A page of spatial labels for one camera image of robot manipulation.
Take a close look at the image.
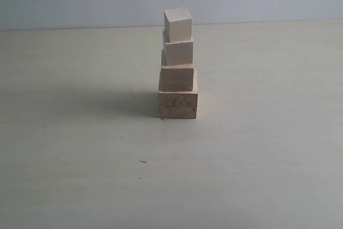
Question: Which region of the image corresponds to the second largest wooden cube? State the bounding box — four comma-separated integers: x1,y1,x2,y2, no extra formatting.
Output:
159,49,196,92

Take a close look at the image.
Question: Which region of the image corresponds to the smallest wooden cube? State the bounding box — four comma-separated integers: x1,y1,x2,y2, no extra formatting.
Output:
164,8,192,42

